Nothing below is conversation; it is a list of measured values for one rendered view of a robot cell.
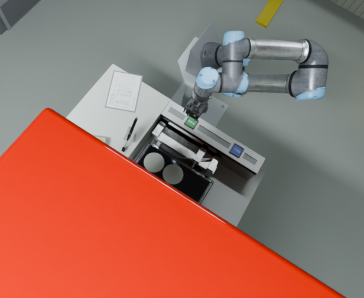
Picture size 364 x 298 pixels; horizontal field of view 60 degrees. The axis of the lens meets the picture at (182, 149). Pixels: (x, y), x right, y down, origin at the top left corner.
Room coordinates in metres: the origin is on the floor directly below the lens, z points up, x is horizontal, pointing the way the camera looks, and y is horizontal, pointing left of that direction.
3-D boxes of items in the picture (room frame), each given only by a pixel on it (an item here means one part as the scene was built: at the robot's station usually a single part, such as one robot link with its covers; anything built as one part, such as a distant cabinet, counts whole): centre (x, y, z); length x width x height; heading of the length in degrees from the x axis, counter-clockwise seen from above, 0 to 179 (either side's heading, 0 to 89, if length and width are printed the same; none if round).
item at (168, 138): (0.57, -0.02, 0.87); 0.36 x 0.08 x 0.03; 79
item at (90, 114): (0.48, 0.38, 0.89); 0.62 x 0.35 x 0.14; 169
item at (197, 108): (0.65, 0.01, 1.20); 0.09 x 0.08 x 0.12; 168
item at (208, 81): (0.66, 0.01, 1.36); 0.09 x 0.08 x 0.11; 115
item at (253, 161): (0.65, -0.12, 0.89); 0.55 x 0.09 x 0.14; 79
